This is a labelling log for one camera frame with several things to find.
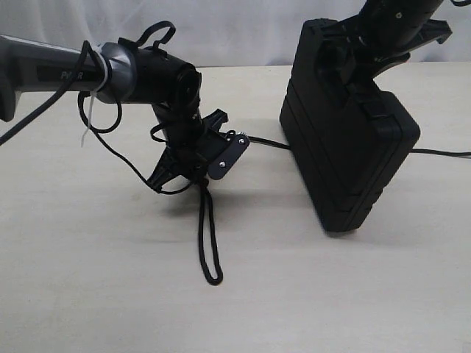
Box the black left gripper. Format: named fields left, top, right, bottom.
left=147, top=104, right=230, bottom=191

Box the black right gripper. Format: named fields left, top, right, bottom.
left=316, top=18, right=452, bottom=98

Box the black plastic carrying case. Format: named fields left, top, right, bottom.
left=280, top=18, right=420, bottom=233

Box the black cord with loop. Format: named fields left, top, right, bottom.
left=196, top=128, right=471, bottom=287

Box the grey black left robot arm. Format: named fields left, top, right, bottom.
left=1, top=35, right=246, bottom=193

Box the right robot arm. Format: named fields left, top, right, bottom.
left=316, top=1, right=453, bottom=90

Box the white backdrop curtain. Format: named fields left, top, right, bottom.
left=0, top=0, right=471, bottom=69

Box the white zip tie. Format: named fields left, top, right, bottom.
left=80, top=44, right=109, bottom=147

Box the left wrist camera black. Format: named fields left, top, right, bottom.
left=208, top=132, right=250, bottom=180

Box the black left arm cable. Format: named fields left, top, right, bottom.
left=0, top=21, right=199, bottom=196

